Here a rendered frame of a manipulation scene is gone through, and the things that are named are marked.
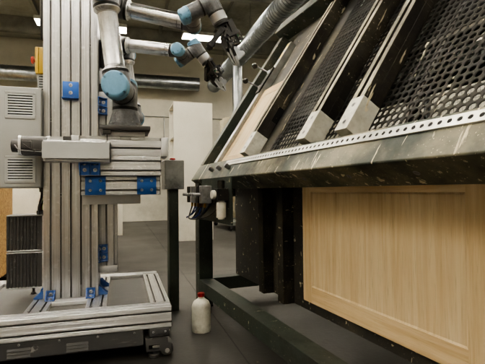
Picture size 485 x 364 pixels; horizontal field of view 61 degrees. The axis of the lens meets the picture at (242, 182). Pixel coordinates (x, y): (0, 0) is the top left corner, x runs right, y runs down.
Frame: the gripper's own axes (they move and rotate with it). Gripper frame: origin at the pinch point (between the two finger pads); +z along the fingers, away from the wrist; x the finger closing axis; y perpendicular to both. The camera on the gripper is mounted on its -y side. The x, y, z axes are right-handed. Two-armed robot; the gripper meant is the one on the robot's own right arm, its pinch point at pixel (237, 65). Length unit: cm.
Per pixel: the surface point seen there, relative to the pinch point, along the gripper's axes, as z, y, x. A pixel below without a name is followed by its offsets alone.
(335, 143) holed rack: 44, -9, -67
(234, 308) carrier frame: 104, -51, 17
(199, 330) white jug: 109, -71, 31
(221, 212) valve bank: 58, -35, 13
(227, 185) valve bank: 48, -26, 17
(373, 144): 47, -9, -85
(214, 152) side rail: 32, -8, 82
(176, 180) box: 37, -40, 73
